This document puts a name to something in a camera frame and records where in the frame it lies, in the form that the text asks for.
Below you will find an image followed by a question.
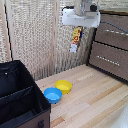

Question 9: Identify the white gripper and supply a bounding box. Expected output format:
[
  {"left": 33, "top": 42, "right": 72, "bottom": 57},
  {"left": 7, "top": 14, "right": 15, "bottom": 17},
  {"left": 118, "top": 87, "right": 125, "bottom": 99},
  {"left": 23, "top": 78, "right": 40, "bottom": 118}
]
[{"left": 61, "top": 6, "right": 101, "bottom": 39}]

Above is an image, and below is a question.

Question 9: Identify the granola bar box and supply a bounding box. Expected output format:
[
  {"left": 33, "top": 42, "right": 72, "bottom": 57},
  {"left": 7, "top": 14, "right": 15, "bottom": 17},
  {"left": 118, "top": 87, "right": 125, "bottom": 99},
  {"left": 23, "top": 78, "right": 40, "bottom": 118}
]
[{"left": 69, "top": 26, "right": 84, "bottom": 54}]

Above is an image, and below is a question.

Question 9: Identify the brown drawer cabinet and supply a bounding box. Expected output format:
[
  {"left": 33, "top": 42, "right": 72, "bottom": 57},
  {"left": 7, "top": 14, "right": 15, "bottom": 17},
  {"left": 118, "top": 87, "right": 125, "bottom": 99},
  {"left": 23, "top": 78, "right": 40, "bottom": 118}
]
[{"left": 86, "top": 9, "right": 128, "bottom": 84}]

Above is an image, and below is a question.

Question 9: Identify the yellow bowl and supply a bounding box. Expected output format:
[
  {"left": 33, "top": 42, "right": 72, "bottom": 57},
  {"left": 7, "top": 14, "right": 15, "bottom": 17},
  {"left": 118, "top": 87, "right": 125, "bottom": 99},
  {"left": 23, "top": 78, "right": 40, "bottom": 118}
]
[{"left": 54, "top": 79, "right": 74, "bottom": 95}]

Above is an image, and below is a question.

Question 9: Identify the blue bowl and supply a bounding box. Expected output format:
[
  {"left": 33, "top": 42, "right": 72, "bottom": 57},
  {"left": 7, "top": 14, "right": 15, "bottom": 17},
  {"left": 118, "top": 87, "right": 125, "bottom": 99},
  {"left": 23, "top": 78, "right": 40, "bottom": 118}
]
[{"left": 43, "top": 87, "right": 63, "bottom": 105}]

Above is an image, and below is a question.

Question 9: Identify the black fabric storage box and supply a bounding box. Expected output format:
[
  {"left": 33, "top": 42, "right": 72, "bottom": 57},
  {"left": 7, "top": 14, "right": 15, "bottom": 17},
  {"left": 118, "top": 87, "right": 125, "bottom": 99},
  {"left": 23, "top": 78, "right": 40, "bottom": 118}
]
[{"left": 0, "top": 60, "right": 52, "bottom": 128}]

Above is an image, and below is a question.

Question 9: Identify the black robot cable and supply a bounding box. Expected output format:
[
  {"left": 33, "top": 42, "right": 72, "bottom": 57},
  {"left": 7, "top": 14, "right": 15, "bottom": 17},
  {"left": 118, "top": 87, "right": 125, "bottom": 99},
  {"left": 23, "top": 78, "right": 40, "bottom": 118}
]
[{"left": 99, "top": 21, "right": 128, "bottom": 35}]

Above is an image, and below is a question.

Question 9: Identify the silver drawer handle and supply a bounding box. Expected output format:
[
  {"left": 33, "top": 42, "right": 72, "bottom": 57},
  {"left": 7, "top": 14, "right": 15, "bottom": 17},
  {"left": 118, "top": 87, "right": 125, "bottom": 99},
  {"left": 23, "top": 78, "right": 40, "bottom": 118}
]
[
  {"left": 96, "top": 55, "right": 121, "bottom": 67},
  {"left": 103, "top": 28, "right": 128, "bottom": 36}
]

